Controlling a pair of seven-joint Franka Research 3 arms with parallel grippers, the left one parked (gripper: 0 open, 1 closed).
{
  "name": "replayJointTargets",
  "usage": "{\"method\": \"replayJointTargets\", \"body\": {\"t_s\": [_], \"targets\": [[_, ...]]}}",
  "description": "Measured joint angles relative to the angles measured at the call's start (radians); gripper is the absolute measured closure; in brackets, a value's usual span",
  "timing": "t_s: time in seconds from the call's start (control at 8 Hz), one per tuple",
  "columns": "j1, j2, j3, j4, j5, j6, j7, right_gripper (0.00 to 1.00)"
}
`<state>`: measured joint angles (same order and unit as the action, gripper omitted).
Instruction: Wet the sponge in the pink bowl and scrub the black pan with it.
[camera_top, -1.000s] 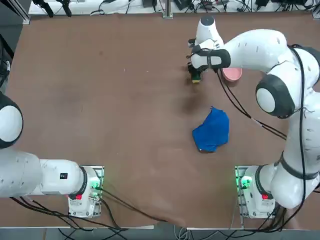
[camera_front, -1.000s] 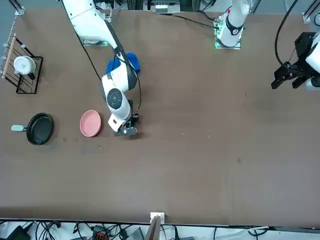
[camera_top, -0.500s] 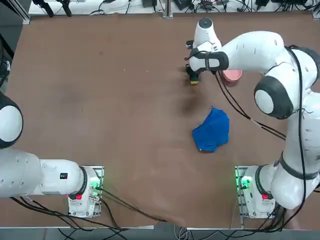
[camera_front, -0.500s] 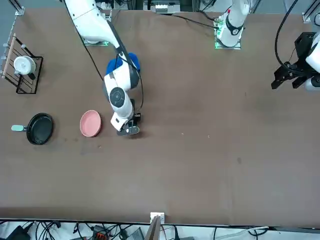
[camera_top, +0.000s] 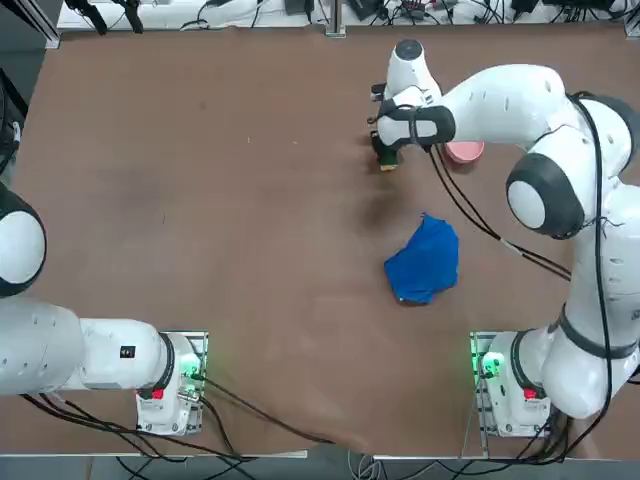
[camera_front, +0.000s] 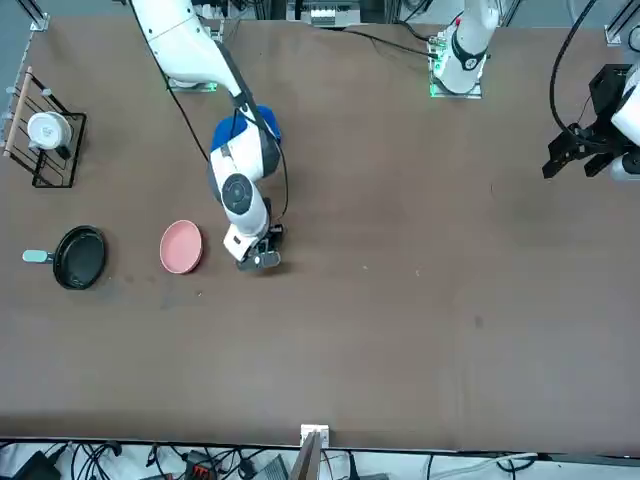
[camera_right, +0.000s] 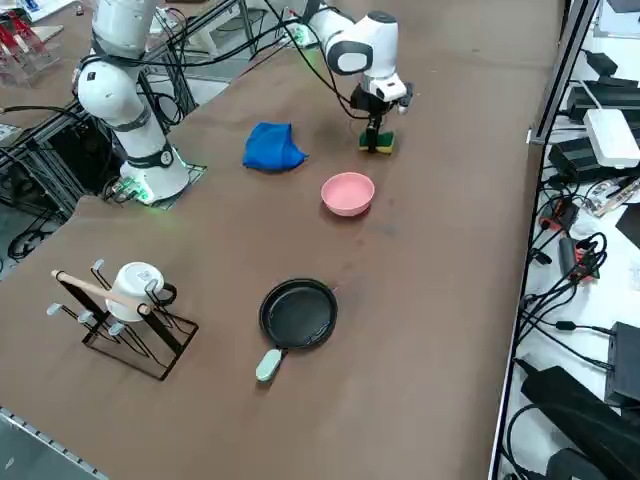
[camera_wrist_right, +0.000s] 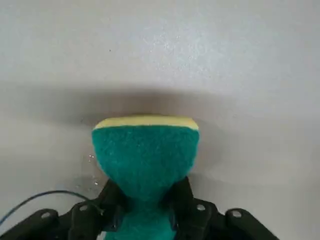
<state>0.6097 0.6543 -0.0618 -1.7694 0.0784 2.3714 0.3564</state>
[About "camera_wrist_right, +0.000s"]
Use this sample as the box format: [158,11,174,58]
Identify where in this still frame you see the thin wrist camera cable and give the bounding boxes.
[0,190,105,226]

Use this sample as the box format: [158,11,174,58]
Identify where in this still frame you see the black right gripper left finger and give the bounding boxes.
[0,178,126,240]

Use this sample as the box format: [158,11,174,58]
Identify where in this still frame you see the green and yellow sponge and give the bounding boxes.
[91,114,200,240]

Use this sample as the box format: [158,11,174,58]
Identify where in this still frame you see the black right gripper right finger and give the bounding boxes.
[169,175,277,240]

